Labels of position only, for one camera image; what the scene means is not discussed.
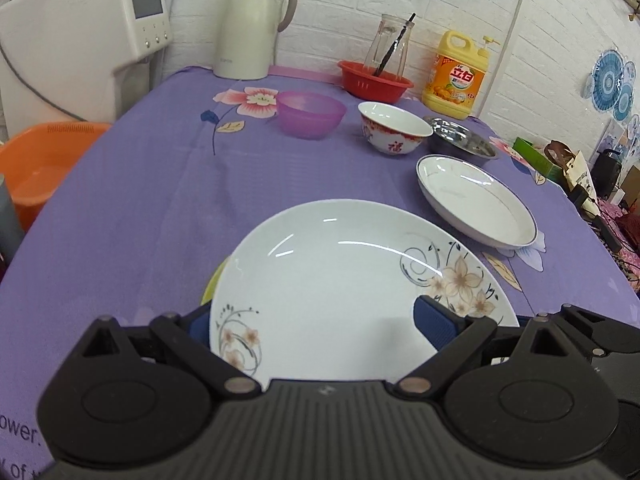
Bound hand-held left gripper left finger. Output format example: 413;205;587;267
75;304;262;400

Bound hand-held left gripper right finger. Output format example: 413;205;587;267
395;294;591;402

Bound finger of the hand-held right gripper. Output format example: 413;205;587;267
552;304;640;359

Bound yellow-green plate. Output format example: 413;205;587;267
200;257;234;307

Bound white floral print plate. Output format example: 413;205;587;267
209;199;521;392

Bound stainless steel bowl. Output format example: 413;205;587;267
422;116;501;162

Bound white bowl with red print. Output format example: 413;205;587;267
358;101;434;157

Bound purple plastic bowl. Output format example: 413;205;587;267
276;91;348;141

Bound pink patterned cloth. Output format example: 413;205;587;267
597;195;640;291

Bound purple floral tablecloth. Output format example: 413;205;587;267
0;64;640;480

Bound cardboard box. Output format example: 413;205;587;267
621;165;640;203

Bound black speaker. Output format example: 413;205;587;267
594;149;622;197

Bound brown and white paper bag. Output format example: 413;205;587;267
544;140;598;198

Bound green box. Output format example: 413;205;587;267
512;137;566;182

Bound grey cylinder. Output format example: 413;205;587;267
0;174;26;266

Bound orange plastic basin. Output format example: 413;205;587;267
0;122;112;233

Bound yellow detergent bottle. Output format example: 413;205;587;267
421;30;502;121

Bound red plastic strainer basket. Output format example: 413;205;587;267
337;60;415;102

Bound blue paper fan decoration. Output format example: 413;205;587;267
585;49;640;122

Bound black stirring stick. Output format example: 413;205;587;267
372;12;417;77

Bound beige thermos jug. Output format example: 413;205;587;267
214;0;298;81

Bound white water dispenser appliance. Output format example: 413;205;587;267
0;0;175;136

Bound grey hose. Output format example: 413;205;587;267
0;42;88;123

